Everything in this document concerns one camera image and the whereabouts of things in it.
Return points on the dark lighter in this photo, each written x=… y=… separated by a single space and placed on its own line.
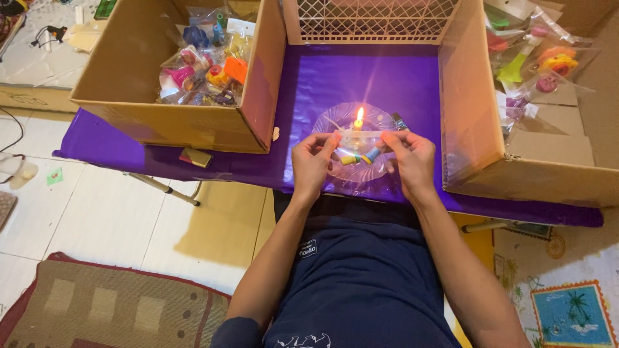
x=399 y=121

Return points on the white sandal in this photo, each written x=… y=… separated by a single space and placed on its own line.
x=19 y=170

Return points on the large cardboard box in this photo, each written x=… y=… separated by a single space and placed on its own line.
x=471 y=96

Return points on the beige table leg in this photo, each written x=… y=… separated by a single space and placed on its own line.
x=483 y=225
x=164 y=188

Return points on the brown woven rug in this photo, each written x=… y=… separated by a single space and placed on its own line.
x=106 y=304

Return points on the pile of bagged toys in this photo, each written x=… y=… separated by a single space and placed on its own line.
x=532 y=63

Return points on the small red and gold box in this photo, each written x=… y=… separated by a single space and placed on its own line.
x=196 y=157

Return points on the colourful printed floor mat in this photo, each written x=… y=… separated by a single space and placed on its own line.
x=570 y=299

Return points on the clear plastic toy bag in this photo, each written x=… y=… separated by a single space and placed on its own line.
x=360 y=140

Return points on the cardboard box with flaps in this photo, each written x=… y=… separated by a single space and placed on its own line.
x=121 y=72

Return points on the grey doormat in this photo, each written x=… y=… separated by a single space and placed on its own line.
x=6 y=208

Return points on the beige plastic lattice basket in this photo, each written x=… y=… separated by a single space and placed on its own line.
x=370 y=19

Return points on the lit candle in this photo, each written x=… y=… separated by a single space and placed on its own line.
x=358 y=121

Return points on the black glue gun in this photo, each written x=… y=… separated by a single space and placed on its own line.
x=51 y=34

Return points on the white patterned mattress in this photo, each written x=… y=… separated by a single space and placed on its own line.
x=38 y=63

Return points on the person's left hand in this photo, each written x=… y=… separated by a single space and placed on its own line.
x=309 y=164

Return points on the clear glass plate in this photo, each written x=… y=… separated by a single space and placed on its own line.
x=338 y=116

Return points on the heap of bagged toys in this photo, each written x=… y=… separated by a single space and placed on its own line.
x=213 y=67

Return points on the purple table cover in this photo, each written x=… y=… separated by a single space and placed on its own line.
x=396 y=77

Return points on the green paper scrap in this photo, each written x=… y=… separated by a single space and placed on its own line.
x=54 y=177

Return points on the yellow and blue toy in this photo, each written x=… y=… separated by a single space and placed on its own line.
x=360 y=158

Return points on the navy blue shirt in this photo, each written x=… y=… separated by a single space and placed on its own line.
x=358 y=280

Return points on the person's right hand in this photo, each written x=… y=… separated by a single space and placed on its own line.
x=416 y=164

